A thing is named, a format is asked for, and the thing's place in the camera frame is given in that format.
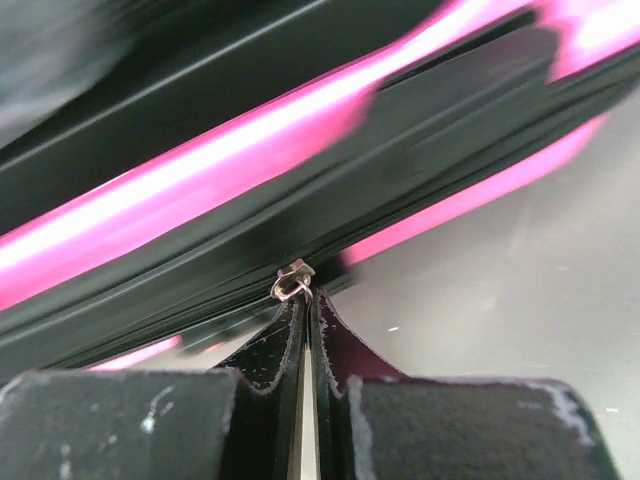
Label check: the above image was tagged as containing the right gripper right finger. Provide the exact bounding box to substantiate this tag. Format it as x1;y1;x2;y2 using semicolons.
309;289;619;479

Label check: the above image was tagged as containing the pink hard-shell suitcase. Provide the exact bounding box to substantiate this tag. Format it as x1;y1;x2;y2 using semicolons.
1;1;639;380

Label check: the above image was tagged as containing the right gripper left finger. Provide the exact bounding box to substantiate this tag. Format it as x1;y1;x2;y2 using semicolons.
1;300;304;479

